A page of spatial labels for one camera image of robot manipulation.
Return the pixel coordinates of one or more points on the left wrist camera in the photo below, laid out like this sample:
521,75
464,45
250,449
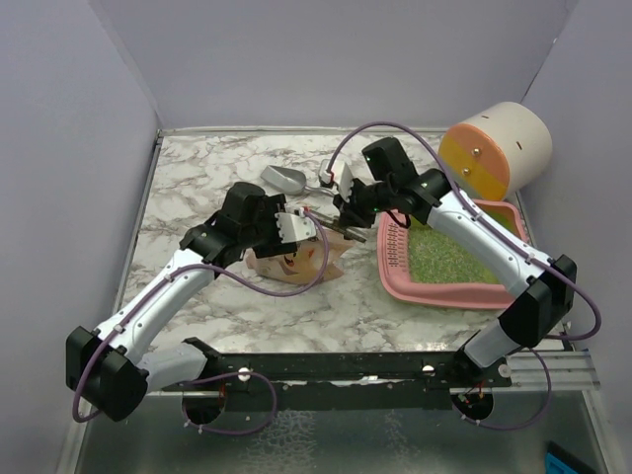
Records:
295,225

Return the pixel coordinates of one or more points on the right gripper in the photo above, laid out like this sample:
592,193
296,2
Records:
349,211

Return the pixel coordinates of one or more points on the metal bag sealing clip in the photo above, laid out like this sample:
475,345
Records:
333,224

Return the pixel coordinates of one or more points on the pink litter box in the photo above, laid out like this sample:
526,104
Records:
421,266

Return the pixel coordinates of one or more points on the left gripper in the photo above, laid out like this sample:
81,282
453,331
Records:
270,207

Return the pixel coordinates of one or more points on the black base bar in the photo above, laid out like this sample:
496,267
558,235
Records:
258,382

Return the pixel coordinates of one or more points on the grey metal litter scoop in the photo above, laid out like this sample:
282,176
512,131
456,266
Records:
291,182

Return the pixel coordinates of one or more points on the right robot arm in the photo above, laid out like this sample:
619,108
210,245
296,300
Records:
541,287

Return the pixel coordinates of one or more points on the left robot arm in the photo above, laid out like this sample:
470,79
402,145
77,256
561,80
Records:
102,365

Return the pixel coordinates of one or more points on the blue object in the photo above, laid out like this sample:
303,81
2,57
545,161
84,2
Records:
558,460

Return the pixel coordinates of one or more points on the aluminium frame rail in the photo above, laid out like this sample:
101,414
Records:
523,371

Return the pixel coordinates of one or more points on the cat litter bag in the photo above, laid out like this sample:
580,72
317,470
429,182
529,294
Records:
305,263

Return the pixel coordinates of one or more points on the cylindrical drawer cabinet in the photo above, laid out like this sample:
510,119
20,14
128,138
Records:
497,152

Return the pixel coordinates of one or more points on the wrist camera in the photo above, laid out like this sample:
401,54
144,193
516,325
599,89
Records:
295,225
340,177

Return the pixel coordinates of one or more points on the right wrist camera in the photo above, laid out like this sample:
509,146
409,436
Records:
340,177

